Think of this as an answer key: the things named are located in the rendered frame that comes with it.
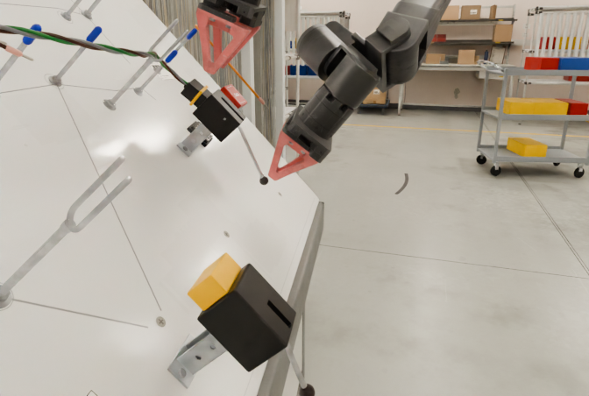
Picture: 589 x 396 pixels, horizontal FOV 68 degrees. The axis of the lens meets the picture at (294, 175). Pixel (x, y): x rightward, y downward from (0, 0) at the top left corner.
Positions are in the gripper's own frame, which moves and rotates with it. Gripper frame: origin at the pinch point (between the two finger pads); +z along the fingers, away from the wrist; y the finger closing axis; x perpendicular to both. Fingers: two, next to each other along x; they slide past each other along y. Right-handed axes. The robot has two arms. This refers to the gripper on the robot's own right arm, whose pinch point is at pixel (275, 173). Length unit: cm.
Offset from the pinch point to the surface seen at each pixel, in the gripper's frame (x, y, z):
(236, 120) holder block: -9.0, 2.3, -3.5
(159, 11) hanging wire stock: -48, -77, 12
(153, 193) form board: -11.2, 15.3, 5.0
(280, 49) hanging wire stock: -15, -106, 2
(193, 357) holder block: 0.8, 31.9, 5.2
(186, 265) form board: -3.6, 21.2, 6.2
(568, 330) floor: 156, -104, 17
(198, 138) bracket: -11.7, 1.3, 2.5
